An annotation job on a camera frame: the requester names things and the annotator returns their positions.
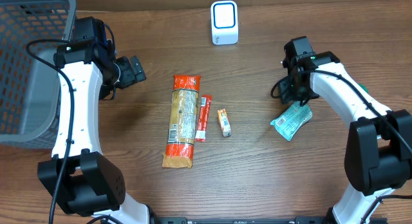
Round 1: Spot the teal wet wipes pack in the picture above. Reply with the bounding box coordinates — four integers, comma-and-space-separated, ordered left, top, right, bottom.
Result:
270, 102, 313, 141

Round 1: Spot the long orange pasta packet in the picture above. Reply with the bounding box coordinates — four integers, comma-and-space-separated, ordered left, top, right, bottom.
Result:
162, 75, 201, 169

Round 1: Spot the red snack stick packet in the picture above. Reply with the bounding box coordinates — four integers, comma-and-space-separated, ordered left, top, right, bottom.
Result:
195, 95, 212, 142

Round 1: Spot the green lid spice jar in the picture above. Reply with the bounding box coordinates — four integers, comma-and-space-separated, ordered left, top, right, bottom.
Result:
359, 84, 369, 94

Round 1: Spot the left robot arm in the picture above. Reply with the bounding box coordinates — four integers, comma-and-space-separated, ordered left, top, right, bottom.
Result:
32, 35, 159, 223

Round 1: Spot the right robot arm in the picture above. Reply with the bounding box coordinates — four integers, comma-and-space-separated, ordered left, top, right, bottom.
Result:
275, 50, 411, 223

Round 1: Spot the white barcode scanner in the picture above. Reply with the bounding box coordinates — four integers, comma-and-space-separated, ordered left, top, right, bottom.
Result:
210, 0, 239, 45

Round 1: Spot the grey plastic mesh basket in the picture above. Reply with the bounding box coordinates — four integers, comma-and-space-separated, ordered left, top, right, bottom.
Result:
1, 0, 77, 149

